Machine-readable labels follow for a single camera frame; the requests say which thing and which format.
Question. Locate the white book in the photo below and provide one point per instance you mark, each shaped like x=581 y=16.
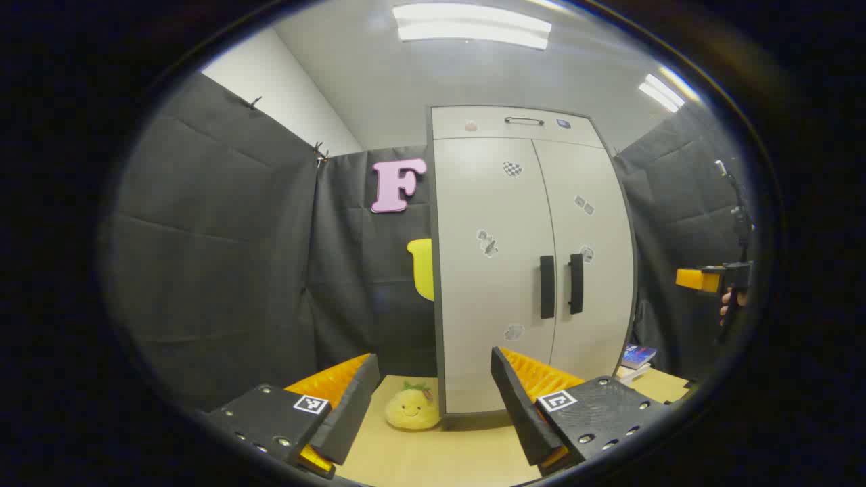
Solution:
x=632 y=373

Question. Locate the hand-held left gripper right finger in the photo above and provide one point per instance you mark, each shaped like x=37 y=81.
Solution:
x=517 y=406

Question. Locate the blue book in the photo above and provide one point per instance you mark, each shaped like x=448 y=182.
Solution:
x=639 y=355

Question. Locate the small ceiling light panel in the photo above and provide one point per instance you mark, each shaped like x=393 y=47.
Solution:
x=663 y=91

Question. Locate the grey shoe cabinet door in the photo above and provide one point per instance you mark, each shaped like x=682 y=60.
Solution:
x=487 y=297
x=602 y=304

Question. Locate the grey double-door shoe cabinet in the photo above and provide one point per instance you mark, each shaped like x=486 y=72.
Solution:
x=446 y=122

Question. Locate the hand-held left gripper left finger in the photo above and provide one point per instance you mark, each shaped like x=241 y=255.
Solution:
x=352 y=412

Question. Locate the yellow plush toy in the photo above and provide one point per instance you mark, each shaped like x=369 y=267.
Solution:
x=411 y=409

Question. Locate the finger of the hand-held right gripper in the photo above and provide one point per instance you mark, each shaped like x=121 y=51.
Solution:
x=693 y=279

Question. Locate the black backdrop cloth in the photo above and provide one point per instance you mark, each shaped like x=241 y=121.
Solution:
x=223 y=237

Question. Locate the grey cabinet drawer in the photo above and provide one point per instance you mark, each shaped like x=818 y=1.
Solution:
x=487 y=124

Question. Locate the long ceiling light panel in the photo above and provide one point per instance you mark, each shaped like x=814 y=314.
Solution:
x=473 y=26

